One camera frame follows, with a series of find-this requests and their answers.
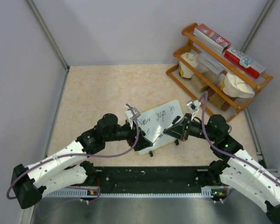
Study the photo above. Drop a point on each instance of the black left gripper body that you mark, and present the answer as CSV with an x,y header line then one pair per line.
x,y
131,142

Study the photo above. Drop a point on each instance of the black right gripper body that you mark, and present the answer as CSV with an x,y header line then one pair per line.
x,y
186,121

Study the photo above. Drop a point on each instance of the black white marker pen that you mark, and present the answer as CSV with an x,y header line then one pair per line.
x,y
177,118

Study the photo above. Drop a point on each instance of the white board yellow frame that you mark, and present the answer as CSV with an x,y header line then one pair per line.
x,y
155,120

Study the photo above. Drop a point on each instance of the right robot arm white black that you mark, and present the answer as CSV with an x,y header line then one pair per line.
x,y
235,167

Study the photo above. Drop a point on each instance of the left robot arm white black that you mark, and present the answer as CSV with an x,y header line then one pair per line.
x,y
69,166

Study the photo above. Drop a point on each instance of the brown red blocks on shelf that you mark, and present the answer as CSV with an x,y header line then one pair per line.
x,y
217,100

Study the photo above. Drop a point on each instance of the tan block on shelf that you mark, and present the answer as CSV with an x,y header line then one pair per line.
x,y
199,84

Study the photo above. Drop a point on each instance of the wooden two tier shelf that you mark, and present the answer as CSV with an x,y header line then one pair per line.
x,y
182,72

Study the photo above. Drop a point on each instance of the grey clear plastic box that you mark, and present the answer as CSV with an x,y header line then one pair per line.
x,y
209,68

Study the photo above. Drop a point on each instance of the red toothpaste box lower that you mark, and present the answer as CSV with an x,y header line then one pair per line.
x,y
244,62

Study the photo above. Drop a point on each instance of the red toothpaste box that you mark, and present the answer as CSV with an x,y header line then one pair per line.
x,y
244,62
211,38

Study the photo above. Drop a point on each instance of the red toothpaste box upper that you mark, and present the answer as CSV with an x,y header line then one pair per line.
x,y
211,38

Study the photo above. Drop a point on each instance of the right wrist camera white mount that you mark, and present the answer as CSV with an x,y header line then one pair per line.
x,y
193,106

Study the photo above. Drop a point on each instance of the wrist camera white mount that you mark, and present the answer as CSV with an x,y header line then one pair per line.
x,y
132,114
193,106

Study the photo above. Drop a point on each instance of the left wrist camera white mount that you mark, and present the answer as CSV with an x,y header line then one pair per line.
x,y
132,114

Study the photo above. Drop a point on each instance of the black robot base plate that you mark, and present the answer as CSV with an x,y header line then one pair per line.
x,y
158,180

